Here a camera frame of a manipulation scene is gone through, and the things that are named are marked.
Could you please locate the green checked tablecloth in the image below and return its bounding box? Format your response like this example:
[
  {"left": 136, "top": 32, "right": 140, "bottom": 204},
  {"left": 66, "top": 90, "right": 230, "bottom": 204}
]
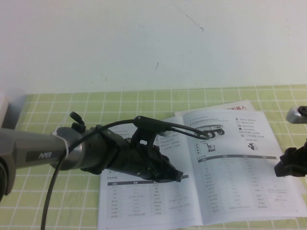
[{"left": 0, "top": 84, "right": 307, "bottom": 230}]

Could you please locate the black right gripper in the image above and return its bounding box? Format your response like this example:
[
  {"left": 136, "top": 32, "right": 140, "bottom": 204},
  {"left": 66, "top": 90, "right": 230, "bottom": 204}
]
[{"left": 274, "top": 139, "right": 307, "bottom": 179}]

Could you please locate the white leaflet with red print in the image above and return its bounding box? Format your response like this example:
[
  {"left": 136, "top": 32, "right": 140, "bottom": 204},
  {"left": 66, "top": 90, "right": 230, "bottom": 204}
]
[{"left": 201, "top": 100, "right": 256, "bottom": 113}]

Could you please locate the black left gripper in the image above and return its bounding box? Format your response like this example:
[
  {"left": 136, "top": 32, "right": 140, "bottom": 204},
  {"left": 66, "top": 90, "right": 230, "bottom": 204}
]
[{"left": 112, "top": 140, "right": 185, "bottom": 184}]

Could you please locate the black looped plug tether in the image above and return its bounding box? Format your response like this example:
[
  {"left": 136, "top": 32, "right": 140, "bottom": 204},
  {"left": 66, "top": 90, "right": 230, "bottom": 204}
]
[{"left": 69, "top": 111, "right": 86, "bottom": 132}]

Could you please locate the black left camera cable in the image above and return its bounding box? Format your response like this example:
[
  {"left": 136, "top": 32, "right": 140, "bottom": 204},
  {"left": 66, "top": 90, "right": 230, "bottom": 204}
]
[{"left": 43, "top": 119, "right": 210, "bottom": 230}]

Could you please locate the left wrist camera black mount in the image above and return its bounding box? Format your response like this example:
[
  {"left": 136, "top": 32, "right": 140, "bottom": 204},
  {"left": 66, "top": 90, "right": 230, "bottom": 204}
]
[{"left": 130, "top": 115, "right": 174, "bottom": 149}]

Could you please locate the white product brochure book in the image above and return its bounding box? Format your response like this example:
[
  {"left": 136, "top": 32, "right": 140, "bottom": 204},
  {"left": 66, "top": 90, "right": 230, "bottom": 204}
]
[{"left": 97, "top": 110, "right": 304, "bottom": 230}]

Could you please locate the white zip tie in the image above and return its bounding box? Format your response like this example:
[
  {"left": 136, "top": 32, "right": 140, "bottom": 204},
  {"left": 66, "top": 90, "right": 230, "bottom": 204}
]
[{"left": 52, "top": 129, "right": 71, "bottom": 157}]

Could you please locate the white box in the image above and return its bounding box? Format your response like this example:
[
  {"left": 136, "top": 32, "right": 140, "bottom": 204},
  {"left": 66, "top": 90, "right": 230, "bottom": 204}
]
[{"left": 0, "top": 95, "right": 10, "bottom": 127}]

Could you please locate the translucent plastic sleeve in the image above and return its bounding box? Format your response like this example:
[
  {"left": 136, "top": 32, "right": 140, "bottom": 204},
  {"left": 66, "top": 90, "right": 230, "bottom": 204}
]
[{"left": 280, "top": 143, "right": 305, "bottom": 199}]

